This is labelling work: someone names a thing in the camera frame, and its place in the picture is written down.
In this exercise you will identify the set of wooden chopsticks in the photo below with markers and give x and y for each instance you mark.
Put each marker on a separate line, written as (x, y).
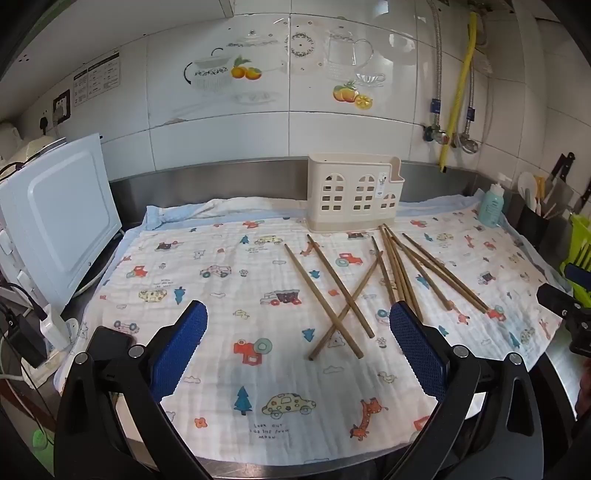
(323, 301)

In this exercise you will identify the cream rounded appliance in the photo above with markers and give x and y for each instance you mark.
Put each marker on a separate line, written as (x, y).
(32, 150)

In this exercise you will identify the yellow kitchen utensil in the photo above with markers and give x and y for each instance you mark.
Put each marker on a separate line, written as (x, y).
(540, 184)

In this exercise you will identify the white cartoon-print cloth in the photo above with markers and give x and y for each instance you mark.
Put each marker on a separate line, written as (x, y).
(184, 214)

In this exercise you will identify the teal soap pump bottle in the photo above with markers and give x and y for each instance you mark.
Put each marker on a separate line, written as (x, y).
(490, 207)

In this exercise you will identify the white silicone spatula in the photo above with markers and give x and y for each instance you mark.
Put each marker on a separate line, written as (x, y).
(525, 182)

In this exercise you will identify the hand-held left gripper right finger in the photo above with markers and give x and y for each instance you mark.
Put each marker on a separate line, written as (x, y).
(418, 355)

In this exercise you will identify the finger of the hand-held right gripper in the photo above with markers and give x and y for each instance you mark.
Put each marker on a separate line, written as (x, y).
(558, 300)
(579, 277)

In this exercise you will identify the white microwave oven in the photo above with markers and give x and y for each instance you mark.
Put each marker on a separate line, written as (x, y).
(60, 221)

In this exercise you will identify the white charger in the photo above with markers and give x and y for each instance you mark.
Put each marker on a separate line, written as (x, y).
(53, 327)

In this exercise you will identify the printed white muslin cloth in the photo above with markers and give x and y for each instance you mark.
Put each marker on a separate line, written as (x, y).
(231, 300)

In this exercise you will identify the cream plastic cutlery holder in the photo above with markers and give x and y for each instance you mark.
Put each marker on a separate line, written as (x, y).
(344, 166)

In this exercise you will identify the printed wall label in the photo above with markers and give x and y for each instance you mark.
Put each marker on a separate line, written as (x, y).
(97, 78)

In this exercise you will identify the black flat object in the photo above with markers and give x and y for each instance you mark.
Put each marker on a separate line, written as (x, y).
(108, 339)

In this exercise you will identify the chrome angle valve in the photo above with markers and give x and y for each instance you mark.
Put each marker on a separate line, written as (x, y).
(467, 144)

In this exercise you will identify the white power strip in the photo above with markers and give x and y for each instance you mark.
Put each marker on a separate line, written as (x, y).
(69, 327)

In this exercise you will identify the black utensil container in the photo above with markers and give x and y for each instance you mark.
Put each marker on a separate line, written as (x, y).
(531, 226)

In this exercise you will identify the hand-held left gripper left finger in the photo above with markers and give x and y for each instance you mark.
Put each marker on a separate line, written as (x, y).
(180, 350)

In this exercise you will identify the green round object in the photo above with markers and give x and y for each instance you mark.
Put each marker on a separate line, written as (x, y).
(40, 437)

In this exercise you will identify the black power adapter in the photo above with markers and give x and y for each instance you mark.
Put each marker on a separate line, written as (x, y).
(27, 341)

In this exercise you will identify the green plastic basket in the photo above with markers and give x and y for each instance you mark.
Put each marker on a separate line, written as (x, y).
(579, 240)

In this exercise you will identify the dark wall switch socket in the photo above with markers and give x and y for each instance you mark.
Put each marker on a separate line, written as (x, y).
(61, 107)

